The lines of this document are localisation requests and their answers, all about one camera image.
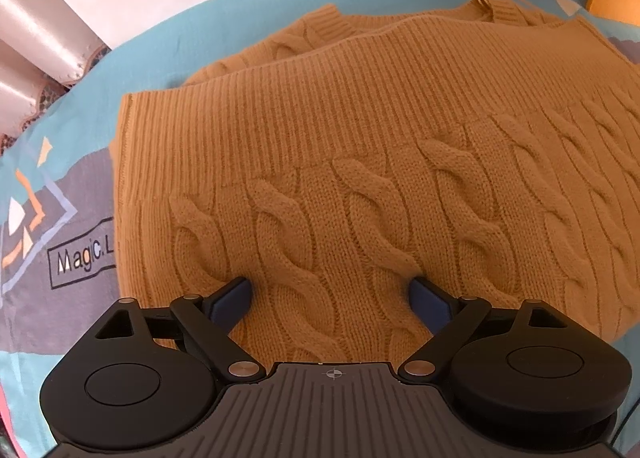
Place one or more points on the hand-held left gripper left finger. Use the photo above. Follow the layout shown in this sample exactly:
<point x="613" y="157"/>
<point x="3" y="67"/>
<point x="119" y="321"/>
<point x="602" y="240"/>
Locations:
<point x="231" y="302"/>

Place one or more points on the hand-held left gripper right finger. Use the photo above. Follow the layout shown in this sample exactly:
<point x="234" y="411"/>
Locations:
<point x="429" y="303"/>

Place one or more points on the blue printed bed sheet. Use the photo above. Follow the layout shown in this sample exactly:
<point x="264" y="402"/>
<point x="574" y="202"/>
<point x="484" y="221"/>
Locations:
<point x="65" y="198"/>

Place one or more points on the white satin curtain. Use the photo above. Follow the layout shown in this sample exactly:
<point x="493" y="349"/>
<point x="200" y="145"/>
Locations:
<point x="35" y="33"/>

